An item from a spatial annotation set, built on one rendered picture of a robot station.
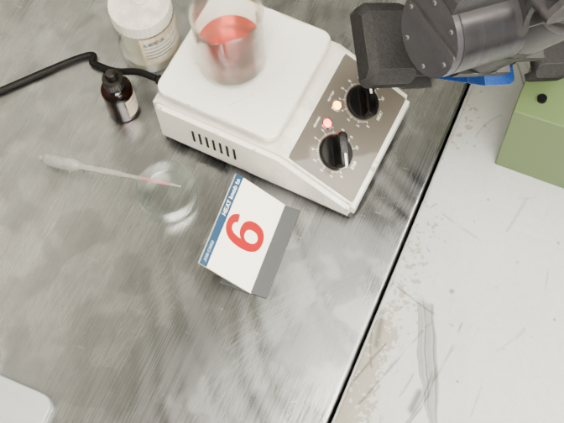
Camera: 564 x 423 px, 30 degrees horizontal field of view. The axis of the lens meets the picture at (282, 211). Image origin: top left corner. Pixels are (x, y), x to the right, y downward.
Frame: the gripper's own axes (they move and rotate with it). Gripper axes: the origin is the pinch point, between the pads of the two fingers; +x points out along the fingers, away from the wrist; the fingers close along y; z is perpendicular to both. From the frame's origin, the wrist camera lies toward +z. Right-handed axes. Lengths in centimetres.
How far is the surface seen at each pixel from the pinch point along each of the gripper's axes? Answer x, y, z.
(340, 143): 9.0, 4.4, -4.8
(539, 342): 3.7, -9.3, -24.1
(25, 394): 20.8, 31.5, -22.6
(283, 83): 10.3, 8.5, 1.0
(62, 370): 21.1, 28.1, -21.1
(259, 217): 15.3, 10.2, -10.0
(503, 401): 4.0, -4.9, -28.6
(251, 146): 12.4, 11.4, -4.0
